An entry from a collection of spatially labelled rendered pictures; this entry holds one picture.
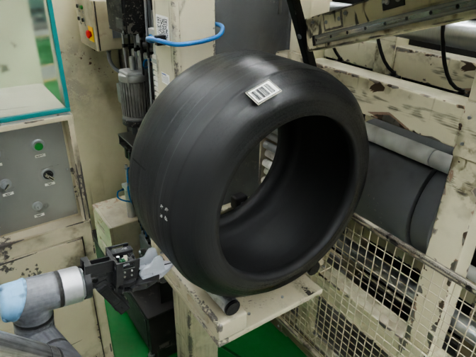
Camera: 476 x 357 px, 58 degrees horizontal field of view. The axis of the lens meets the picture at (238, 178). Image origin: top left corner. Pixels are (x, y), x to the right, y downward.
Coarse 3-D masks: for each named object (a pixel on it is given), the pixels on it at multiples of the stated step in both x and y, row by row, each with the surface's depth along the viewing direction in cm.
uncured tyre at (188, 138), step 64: (256, 64) 92; (192, 128) 84; (256, 128) 85; (320, 128) 126; (192, 192) 84; (256, 192) 136; (320, 192) 129; (192, 256) 91; (256, 256) 126; (320, 256) 116
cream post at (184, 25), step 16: (160, 0) 112; (176, 0) 107; (192, 0) 109; (208, 0) 112; (176, 16) 109; (192, 16) 111; (208, 16) 114; (176, 32) 110; (192, 32) 113; (208, 32) 116; (160, 48) 119; (176, 48) 112; (192, 48) 115; (208, 48) 118; (160, 64) 122; (176, 64) 114; (192, 64) 117; (160, 80) 124; (176, 304) 164; (176, 320) 169; (192, 320) 158; (176, 336) 174; (192, 336) 162; (208, 336) 168; (192, 352) 166; (208, 352) 172
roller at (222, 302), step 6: (210, 294) 113; (216, 300) 111; (222, 300) 109; (228, 300) 109; (234, 300) 109; (222, 306) 109; (228, 306) 108; (234, 306) 109; (228, 312) 109; (234, 312) 110
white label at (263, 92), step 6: (264, 84) 85; (270, 84) 85; (252, 90) 84; (258, 90) 84; (264, 90) 84; (270, 90) 84; (276, 90) 84; (252, 96) 84; (258, 96) 84; (264, 96) 84; (270, 96) 84; (258, 102) 83
